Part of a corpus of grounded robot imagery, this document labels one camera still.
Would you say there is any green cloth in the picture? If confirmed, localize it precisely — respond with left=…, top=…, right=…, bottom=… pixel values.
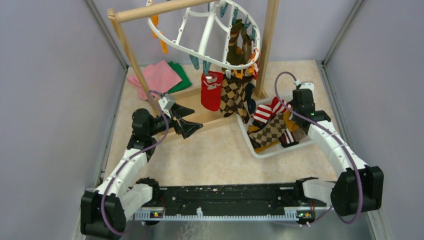
left=167, top=61, right=192, bottom=94

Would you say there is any red white striped sock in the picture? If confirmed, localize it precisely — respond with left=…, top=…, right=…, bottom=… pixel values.
left=252, top=96, right=287, bottom=124

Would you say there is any brown argyle sock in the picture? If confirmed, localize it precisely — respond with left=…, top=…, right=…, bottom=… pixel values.
left=219, top=76, right=237, bottom=118
left=233, top=76, right=253, bottom=124

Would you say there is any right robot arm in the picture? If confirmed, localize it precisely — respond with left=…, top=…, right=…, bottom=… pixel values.
left=291, top=89, right=384, bottom=217

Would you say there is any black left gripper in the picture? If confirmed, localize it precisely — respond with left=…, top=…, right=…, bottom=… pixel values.
left=147, top=102, right=203, bottom=139

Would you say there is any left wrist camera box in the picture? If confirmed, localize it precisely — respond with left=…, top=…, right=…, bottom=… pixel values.
left=158, top=93, right=175, bottom=112

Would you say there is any teal clothes clip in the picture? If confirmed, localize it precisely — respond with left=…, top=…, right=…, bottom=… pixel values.
left=189, top=54, right=200, bottom=70
left=202, top=60, right=211, bottom=76

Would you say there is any yellow sock in basket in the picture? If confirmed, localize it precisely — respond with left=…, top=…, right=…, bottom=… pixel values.
left=252, top=112, right=299, bottom=153

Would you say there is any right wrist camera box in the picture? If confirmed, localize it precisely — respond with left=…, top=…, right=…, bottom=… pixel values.
left=294, top=80, right=315, bottom=92

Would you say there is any olive striped hanging sock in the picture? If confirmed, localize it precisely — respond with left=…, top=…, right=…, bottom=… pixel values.
left=226, top=18, right=245, bottom=65

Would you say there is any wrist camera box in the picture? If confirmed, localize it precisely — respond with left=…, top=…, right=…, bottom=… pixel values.
left=158, top=93, right=175, bottom=112
left=294, top=80, right=315, bottom=92

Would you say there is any pink cloth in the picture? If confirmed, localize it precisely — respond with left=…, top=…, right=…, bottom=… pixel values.
left=142, top=60, right=181, bottom=93

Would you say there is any orange clip at back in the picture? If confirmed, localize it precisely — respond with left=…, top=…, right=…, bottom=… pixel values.
left=150, top=15, right=168, bottom=54

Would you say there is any white round clip hanger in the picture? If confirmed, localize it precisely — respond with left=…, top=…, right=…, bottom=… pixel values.
left=147, top=0, right=261, bottom=70

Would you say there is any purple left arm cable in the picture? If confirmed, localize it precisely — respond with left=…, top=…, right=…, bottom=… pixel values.
left=100, top=90, right=170, bottom=237

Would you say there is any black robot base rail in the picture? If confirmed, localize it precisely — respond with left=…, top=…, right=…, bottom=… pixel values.
left=133, top=178, right=328, bottom=226

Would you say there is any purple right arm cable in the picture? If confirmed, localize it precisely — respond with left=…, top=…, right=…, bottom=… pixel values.
left=274, top=71, right=364, bottom=225

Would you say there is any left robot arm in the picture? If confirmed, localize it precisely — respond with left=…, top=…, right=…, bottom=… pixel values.
left=80, top=100, right=203, bottom=240

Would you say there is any orange clothes clip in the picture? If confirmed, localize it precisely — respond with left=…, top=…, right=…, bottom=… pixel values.
left=233, top=69, right=244, bottom=79

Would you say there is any white clothes clip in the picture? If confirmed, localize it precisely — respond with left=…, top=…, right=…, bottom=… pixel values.
left=225, top=69, right=232, bottom=79

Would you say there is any black sock in basket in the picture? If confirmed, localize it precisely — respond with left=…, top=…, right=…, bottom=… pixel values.
left=278, top=129, right=299, bottom=148

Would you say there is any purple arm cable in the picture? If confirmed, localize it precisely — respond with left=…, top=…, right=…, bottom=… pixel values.
left=100, top=90, right=170, bottom=237
left=274, top=71, right=364, bottom=225

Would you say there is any navy white red hanging sock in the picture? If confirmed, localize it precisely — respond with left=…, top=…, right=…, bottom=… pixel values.
left=244, top=63, right=260, bottom=114

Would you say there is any wooden hanger rack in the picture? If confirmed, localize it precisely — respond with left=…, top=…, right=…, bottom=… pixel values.
left=106, top=0, right=280, bottom=143

